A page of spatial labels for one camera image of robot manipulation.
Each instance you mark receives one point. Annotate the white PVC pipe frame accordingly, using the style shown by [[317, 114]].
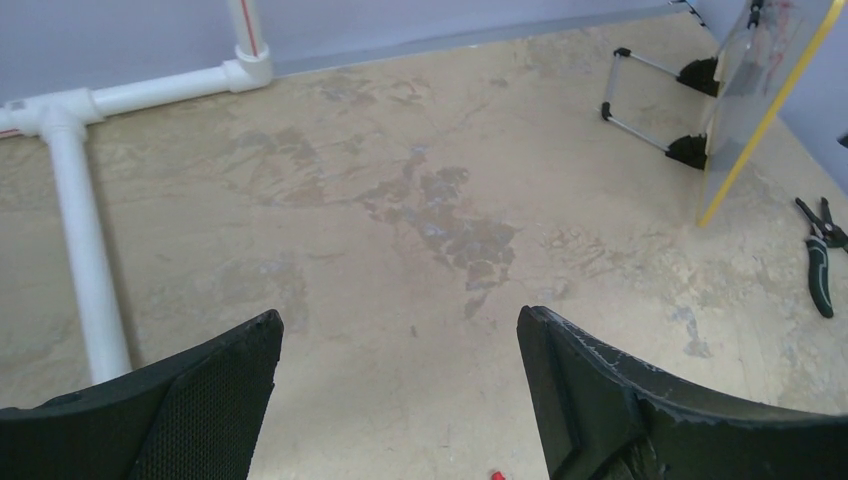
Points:
[[60, 120]]

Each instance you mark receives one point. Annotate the yellow-framed whiteboard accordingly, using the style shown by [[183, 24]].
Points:
[[761, 60]]

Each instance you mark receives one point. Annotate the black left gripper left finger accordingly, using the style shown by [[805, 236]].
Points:
[[194, 415]]

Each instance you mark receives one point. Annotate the green-handled pliers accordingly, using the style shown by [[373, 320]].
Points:
[[823, 235]]

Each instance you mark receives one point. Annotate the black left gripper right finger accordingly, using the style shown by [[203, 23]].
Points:
[[602, 413]]

